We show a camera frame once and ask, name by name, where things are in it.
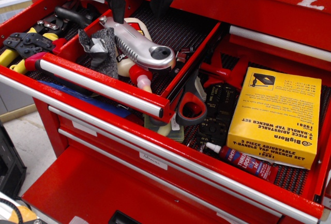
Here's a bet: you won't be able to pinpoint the silver box cutter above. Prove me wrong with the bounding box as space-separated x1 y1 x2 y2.
99 16 176 72

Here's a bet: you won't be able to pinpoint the small open red drawer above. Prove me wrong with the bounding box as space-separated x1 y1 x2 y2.
0 0 223 124

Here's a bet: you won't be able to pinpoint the large open red drawer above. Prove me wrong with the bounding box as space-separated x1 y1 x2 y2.
1 37 330 223

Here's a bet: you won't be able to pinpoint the yellow tap wrench set box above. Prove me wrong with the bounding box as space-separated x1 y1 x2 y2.
227 67 322 169

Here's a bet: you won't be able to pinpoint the grey crumpled cloth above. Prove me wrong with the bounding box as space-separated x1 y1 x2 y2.
78 27 118 79

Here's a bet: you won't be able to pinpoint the Titebond wood glue bottle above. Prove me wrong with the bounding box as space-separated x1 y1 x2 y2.
116 18 153 93

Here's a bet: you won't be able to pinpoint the small black round part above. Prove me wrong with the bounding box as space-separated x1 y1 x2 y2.
171 64 184 77

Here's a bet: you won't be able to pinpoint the blue flat item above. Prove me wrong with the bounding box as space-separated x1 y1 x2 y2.
38 80 131 118

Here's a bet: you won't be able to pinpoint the clear plastic parts case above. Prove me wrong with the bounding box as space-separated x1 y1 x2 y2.
144 115 185 143

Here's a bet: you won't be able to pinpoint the red tool chest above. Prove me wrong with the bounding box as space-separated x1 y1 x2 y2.
1 0 330 223

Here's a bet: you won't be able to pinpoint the white Adhesives label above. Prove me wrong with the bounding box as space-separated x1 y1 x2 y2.
139 152 168 170

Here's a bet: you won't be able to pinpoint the red Loctite threadlocker tube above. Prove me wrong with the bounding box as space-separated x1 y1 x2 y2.
206 142 278 183

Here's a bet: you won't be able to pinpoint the black crate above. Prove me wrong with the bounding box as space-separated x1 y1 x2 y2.
1 123 27 198

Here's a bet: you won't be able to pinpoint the black handled tool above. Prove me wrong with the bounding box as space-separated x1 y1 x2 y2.
54 0 101 29

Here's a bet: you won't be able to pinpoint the red black handled scissors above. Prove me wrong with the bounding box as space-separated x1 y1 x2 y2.
149 69 207 126

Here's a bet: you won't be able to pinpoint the red handled tool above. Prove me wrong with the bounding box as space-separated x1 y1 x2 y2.
200 51 249 91

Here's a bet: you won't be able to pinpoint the black wire stripper tool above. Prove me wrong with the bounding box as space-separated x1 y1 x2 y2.
189 83 238 152

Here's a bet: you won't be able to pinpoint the yellow handled crimping pliers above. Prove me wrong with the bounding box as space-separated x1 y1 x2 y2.
1 28 67 74

